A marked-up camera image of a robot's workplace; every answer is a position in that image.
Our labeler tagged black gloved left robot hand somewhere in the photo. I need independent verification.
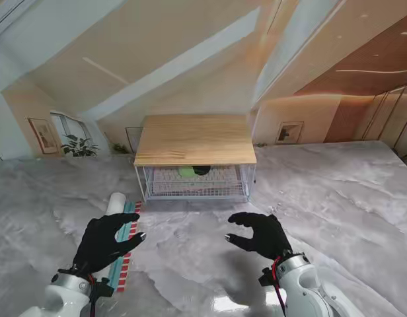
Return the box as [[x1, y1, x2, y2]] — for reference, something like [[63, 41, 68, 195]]
[[72, 213, 147, 275]]

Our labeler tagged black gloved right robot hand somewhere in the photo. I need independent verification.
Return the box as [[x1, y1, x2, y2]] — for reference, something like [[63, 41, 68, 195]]
[[225, 212, 293, 262]]

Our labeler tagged teal striped mouse pad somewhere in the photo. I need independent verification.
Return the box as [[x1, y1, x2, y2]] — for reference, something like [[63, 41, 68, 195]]
[[99, 192, 143, 293]]

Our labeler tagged black green computer mouse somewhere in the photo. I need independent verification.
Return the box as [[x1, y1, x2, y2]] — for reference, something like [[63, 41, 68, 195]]
[[179, 164, 211, 178]]

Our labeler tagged pink white keyboard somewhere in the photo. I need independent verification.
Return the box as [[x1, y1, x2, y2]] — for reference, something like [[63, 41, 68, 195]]
[[152, 166, 241, 195]]

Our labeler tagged small green plant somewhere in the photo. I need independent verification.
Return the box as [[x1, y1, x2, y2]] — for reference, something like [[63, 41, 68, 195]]
[[110, 141, 130, 155]]

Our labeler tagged large leafy green plant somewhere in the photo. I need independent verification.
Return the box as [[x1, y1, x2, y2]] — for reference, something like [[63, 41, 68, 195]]
[[60, 133, 101, 158]]

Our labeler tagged framed dark abstract picture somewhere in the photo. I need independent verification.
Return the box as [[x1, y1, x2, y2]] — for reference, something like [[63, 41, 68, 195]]
[[276, 121, 305, 145]]

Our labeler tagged framed beige abstract picture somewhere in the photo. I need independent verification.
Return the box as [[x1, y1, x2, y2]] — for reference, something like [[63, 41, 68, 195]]
[[27, 118, 59, 155]]

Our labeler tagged red right wrist cable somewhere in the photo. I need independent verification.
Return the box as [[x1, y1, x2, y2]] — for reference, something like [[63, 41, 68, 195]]
[[272, 257, 287, 317]]

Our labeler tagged red wrist cable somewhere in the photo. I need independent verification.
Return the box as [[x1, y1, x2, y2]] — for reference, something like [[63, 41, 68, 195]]
[[87, 273, 99, 317], [272, 257, 287, 317]]

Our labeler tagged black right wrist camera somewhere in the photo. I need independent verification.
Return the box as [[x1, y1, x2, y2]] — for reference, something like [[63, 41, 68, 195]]
[[258, 267, 279, 288]]

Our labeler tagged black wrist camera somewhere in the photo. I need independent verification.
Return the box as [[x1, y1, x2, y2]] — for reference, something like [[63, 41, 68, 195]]
[[91, 277, 115, 298], [258, 267, 279, 288]]

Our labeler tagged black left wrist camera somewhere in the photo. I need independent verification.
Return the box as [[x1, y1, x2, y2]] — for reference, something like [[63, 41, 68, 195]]
[[91, 277, 115, 298]]

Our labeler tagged red left wrist cable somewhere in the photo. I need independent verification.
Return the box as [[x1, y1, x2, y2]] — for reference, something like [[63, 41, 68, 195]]
[[87, 273, 99, 317]]

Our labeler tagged white wire drawer basket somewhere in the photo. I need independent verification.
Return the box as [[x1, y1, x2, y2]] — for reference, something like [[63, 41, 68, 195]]
[[144, 180, 250, 203]]

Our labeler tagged white panel brown frame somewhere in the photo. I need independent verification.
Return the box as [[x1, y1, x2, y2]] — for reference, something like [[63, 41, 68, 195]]
[[126, 126, 142, 153]]

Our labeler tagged wooden top wire organizer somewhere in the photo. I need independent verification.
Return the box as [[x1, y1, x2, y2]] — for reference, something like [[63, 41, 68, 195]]
[[133, 114, 258, 204]]

